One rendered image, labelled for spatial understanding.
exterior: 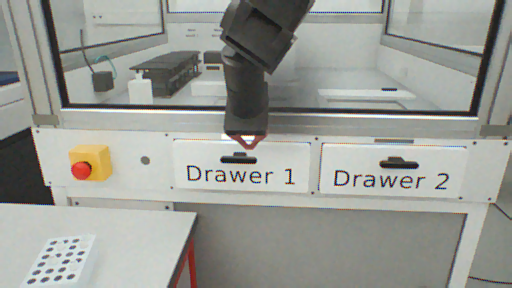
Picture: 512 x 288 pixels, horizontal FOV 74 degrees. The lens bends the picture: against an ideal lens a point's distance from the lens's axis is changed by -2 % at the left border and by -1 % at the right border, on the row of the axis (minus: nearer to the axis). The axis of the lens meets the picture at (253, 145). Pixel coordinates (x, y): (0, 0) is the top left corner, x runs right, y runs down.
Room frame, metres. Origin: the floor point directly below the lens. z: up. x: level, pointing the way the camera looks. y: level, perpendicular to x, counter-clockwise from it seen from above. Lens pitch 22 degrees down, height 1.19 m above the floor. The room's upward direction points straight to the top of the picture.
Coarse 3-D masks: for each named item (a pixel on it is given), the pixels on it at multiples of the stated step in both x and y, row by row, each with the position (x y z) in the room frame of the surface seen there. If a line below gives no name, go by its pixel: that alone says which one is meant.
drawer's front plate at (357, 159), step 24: (336, 144) 0.66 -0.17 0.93; (360, 144) 0.66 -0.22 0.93; (336, 168) 0.65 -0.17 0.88; (360, 168) 0.64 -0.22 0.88; (384, 168) 0.64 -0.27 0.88; (432, 168) 0.63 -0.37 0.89; (456, 168) 0.63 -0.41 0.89; (336, 192) 0.65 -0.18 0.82; (360, 192) 0.64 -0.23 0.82; (384, 192) 0.64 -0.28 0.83; (408, 192) 0.63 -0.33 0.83; (432, 192) 0.63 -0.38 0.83; (456, 192) 0.63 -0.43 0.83
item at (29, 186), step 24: (0, 96) 1.05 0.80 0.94; (0, 120) 1.03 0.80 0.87; (24, 120) 1.13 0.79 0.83; (0, 144) 1.03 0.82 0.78; (24, 144) 1.13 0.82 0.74; (0, 168) 1.01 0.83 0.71; (24, 168) 1.10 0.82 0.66; (0, 192) 0.98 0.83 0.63; (24, 192) 1.07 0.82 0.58; (48, 192) 1.19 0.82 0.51
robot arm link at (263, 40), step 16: (240, 0) 0.39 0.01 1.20; (256, 0) 0.39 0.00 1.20; (272, 0) 0.38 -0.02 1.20; (288, 0) 0.37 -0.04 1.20; (304, 0) 0.37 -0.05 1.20; (240, 16) 0.40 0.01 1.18; (256, 16) 0.40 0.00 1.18; (272, 16) 0.38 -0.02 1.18; (288, 16) 0.38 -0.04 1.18; (304, 16) 0.38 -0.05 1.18; (240, 32) 0.41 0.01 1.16; (256, 32) 0.40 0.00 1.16; (272, 32) 0.40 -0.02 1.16; (288, 32) 0.38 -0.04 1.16; (256, 48) 0.41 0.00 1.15; (272, 48) 0.40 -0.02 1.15
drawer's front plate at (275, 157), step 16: (176, 144) 0.67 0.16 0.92; (192, 144) 0.67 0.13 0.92; (208, 144) 0.67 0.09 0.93; (224, 144) 0.66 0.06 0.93; (272, 144) 0.66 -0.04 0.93; (288, 144) 0.66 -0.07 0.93; (304, 144) 0.66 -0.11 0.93; (176, 160) 0.67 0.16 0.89; (192, 160) 0.67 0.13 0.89; (208, 160) 0.67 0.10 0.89; (272, 160) 0.66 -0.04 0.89; (288, 160) 0.65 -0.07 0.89; (304, 160) 0.65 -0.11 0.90; (176, 176) 0.67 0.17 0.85; (192, 176) 0.67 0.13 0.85; (208, 176) 0.67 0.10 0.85; (272, 176) 0.66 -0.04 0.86; (288, 176) 0.65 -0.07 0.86; (304, 176) 0.65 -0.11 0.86; (304, 192) 0.65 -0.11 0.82
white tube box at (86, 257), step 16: (48, 240) 0.51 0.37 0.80; (64, 240) 0.51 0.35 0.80; (96, 240) 0.52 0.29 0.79; (48, 256) 0.47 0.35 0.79; (64, 256) 0.47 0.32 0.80; (80, 256) 0.47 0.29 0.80; (96, 256) 0.51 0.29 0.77; (32, 272) 0.43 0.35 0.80; (48, 272) 0.44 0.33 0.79; (64, 272) 0.43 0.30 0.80; (80, 272) 0.43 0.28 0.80
